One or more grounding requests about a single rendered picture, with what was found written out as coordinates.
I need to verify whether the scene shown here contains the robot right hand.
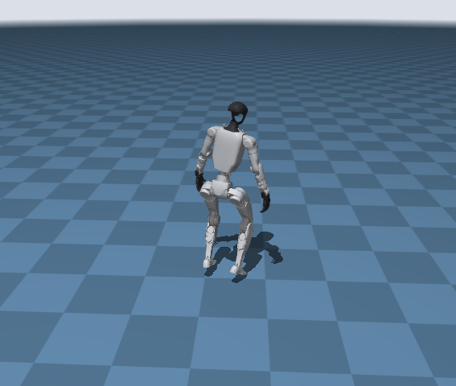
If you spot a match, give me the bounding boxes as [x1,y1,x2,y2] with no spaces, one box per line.
[260,191,270,213]

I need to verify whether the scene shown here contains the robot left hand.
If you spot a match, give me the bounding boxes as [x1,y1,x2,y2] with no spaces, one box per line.
[195,170,207,192]

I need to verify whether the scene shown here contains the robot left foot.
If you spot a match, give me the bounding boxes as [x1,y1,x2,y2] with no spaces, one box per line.
[203,258,216,268]

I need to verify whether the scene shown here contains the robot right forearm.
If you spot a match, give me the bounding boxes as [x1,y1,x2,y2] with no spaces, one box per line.
[255,163,269,196]

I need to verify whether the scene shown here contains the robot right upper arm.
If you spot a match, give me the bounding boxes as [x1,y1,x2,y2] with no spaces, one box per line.
[243,135,260,174]

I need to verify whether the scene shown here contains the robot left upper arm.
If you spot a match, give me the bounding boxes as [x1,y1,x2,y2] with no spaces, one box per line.
[200,125,219,158]

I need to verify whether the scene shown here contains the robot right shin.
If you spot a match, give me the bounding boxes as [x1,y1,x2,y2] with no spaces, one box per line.
[235,222,253,268]

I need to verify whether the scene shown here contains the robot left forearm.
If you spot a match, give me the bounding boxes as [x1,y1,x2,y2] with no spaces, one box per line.
[195,151,207,175]

